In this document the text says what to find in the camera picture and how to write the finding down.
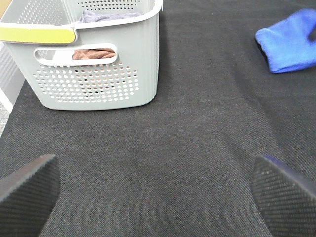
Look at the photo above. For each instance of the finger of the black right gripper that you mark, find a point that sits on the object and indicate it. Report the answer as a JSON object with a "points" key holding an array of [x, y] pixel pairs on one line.
{"points": [[285, 198]]}

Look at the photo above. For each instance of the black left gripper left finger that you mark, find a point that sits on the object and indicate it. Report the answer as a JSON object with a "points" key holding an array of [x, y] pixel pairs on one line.
{"points": [[28, 196]]}

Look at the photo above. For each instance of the dark left gripper right finger towel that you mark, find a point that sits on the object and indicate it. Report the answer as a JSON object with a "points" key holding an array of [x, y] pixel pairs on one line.
{"points": [[312, 34]]}

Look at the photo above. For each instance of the blue microfiber towel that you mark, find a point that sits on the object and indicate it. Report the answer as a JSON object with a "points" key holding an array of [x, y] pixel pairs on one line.
{"points": [[287, 44]]}

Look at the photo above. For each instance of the black table cloth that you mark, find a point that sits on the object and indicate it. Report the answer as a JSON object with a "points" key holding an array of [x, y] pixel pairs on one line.
{"points": [[179, 166]]}

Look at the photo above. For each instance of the grey perforated plastic basket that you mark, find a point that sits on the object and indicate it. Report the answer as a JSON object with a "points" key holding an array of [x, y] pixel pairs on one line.
{"points": [[42, 35]]}

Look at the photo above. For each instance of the brown towel in basket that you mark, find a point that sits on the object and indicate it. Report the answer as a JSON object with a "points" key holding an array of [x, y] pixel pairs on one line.
{"points": [[101, 53]]}

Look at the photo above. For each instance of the grey towel in basket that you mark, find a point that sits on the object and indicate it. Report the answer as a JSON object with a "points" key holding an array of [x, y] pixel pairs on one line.
{"points": [[91, 17]]}

